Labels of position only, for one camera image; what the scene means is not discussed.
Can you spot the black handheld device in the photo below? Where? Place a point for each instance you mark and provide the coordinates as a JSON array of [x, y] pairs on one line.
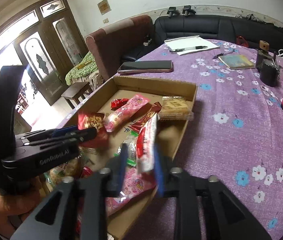
[[172, 11], [187, 10]]

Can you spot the white paper notepad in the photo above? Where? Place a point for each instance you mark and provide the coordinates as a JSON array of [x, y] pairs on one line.
[[191, 43]]

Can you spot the smartphone in pink case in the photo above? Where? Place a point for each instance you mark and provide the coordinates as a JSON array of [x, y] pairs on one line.
[[145, 66]]

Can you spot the black mug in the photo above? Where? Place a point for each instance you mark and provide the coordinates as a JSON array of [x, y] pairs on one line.
[[269, 73]]

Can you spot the red foil candy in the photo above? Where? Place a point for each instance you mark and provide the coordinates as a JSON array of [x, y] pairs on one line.
[[119, 102], [86, 172]]

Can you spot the small wooden table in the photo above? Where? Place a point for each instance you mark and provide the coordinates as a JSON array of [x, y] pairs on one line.
[[76, 92]]

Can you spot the yellow rectangular cracker packet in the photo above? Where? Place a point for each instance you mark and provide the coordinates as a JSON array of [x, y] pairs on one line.
[[175, 108]]

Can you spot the cardboard box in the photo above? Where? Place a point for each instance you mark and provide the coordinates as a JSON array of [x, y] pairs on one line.
[[171, 135]]

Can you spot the power strip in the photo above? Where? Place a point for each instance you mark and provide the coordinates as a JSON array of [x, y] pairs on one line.
[[147, 41]]

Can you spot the small green snack packet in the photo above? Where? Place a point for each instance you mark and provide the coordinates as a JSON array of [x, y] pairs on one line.
[[131, 152]]

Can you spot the red white green snack packet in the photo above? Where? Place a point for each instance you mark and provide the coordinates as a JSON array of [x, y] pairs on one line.
[[146, 145]]

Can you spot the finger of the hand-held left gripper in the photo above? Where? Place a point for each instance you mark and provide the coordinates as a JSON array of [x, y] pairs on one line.
[[64, 130], [86, 134]]

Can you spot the long red snack packet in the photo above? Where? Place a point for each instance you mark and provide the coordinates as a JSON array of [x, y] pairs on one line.
[[146, 117]]

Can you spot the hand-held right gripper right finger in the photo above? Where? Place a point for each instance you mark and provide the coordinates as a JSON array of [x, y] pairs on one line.
[[159, 175]]

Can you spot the wooden glass door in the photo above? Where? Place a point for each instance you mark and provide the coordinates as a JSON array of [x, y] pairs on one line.
[[44, 50]]

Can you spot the black leather sofa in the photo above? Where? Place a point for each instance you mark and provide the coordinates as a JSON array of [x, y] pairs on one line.
[[219, 27]]

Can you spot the person's left forearm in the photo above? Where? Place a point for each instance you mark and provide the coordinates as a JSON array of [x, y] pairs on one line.
[[9, 205]]

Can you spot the round cracker packet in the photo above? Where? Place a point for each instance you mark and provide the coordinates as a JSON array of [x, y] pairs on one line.
[[64, 168]]

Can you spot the wooden wall plaque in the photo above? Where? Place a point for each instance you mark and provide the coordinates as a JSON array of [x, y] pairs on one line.
[[104, 6]]

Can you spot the pink snack packet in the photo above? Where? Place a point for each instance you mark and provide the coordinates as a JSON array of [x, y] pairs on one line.
[[134, 187], [129, 112]]

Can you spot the black pen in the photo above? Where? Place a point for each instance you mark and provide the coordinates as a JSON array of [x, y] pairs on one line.
[[189, 48]]

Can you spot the purple floral tablecloth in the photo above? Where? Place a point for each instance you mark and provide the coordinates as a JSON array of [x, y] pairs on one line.
[[231, 135]]

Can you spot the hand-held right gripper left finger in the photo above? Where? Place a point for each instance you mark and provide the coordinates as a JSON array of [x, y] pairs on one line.
[[121, 170]]

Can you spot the small purple pen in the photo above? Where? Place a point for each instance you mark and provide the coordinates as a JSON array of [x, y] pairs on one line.
[[222, 54]]

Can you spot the green blanket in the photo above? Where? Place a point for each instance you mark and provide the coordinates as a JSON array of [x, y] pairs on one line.
[[81, 67]]

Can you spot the yellow green booklet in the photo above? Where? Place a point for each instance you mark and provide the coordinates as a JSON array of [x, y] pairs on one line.
[[236, 61]]

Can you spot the red chips packet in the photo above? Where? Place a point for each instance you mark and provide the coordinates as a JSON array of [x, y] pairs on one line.
[[91, 123]]

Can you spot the brown armchair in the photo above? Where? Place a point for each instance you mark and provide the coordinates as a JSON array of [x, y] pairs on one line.
[[121, 37]]

